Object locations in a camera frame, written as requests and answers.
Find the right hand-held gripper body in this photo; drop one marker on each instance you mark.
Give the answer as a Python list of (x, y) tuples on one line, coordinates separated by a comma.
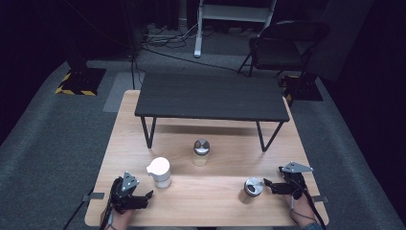
[(297, 183)]

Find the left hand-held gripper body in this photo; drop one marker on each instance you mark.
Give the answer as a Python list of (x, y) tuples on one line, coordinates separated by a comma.
[(120, 196)]

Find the white pitcher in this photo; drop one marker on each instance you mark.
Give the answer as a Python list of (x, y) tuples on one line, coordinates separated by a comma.
[(160, 172)]

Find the glass jar solid metal lid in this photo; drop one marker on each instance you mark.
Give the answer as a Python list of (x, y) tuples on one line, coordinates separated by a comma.
[(201, 151)]

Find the black shelf rack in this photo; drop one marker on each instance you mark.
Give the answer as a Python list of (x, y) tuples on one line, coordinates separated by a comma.
[(210, 96)]

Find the person's left hand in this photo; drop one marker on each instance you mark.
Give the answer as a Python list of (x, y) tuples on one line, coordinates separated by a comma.
[(123, 219)]

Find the person's right hand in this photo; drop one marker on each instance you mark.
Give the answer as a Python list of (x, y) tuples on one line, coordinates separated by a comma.
[(301, 212)]

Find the grey tape tab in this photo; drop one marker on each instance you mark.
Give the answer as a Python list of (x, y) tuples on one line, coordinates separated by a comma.
[(95, 196), (320, 199)]

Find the person's right denim sleeve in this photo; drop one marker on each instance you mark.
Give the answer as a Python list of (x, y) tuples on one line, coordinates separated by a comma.
[(314, 227)]

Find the black yellow striped stand base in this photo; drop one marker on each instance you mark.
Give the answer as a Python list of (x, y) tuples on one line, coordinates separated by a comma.
[(303, 88), (83, 81)]

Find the black folding chair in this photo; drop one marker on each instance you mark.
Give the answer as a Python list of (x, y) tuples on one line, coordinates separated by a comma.
[(281, 48)]

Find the grey panel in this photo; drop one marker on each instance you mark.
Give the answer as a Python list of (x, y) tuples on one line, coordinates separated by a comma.
[(341, 38)]

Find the white metal stand frame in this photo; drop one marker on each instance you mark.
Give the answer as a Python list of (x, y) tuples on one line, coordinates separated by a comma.
[(234, 13)]

